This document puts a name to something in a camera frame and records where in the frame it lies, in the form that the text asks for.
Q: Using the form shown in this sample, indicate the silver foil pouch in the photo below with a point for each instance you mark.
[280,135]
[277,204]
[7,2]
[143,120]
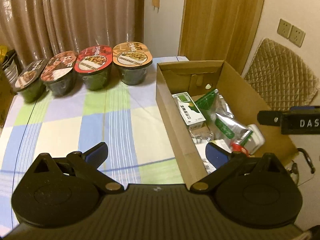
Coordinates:
[221,120]

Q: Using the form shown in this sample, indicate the green white small box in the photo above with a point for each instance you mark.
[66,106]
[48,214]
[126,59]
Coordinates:
[192,116]

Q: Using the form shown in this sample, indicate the brown red lid noodle bowl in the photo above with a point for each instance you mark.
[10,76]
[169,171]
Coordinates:
[59,75]

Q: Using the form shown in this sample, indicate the wire rack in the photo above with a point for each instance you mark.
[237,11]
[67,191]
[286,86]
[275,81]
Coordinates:
[201,135]

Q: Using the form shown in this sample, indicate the beige curtain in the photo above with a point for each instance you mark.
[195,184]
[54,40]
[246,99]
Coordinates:
[38,29]

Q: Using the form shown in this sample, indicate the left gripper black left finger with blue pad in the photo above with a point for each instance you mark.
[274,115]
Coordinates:
[85,166]

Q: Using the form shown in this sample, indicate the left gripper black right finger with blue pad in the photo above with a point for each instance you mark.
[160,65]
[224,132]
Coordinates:
[210,181]

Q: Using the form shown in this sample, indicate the checkered tablecloth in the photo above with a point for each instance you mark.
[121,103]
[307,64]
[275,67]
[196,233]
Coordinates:
[125,117]

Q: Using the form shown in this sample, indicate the quilted chair back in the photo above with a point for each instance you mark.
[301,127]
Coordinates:
[281,77]

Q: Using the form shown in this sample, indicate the double wall socket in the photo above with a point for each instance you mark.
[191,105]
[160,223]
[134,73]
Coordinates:
[291,32]

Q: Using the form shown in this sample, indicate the white green medicine box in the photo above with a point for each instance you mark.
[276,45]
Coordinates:
[214,154]

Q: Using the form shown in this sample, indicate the wooden door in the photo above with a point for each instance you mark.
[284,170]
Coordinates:
[219,30]

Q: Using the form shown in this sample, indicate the orange lid noodle bowl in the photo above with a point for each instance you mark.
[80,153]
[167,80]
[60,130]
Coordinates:
[132,60]

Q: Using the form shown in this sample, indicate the dark lid noodle bowl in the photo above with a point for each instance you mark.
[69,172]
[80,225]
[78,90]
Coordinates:
[29,84]

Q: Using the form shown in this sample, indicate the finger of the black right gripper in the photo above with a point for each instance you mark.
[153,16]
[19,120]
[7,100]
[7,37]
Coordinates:
[269,118]

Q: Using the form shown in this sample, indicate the brown cardboard box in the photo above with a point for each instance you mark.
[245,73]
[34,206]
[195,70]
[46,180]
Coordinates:
[192,94]

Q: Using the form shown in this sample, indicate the red candy packet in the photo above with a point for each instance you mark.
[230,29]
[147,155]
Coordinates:
[240,149]

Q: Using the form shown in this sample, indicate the white plastic case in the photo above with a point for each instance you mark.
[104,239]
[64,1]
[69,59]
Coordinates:
[255,140]

